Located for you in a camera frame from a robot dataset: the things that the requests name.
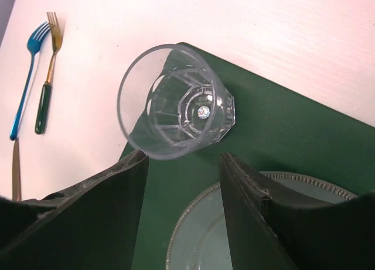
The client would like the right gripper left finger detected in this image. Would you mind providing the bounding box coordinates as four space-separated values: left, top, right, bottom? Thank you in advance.
1 150 149 269

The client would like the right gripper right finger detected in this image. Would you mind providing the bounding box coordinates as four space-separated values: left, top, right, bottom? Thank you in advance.
219 153 374 269

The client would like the teal round plate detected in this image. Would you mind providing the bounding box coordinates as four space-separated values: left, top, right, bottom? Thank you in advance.
165 172 356 270

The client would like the copper knife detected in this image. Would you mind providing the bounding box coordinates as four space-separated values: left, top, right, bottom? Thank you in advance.
12 138 22 201

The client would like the dark green placemat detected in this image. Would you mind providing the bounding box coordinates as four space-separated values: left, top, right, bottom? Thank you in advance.
132 43 374 269

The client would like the clear plastic cup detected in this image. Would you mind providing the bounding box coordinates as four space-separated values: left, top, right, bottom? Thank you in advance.
117 44 236 160

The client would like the blue plastic spoon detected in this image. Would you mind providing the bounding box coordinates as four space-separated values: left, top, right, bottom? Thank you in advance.
9 22 50 141

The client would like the gold fork green handle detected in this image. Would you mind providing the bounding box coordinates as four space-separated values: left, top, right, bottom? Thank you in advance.
35 12 64 135

